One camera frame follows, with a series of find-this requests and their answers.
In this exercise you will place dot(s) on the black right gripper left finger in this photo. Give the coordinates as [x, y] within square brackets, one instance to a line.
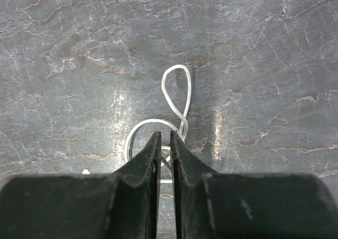
[122, 204]

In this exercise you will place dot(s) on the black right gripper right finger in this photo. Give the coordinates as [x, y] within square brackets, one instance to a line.
[209, 204]

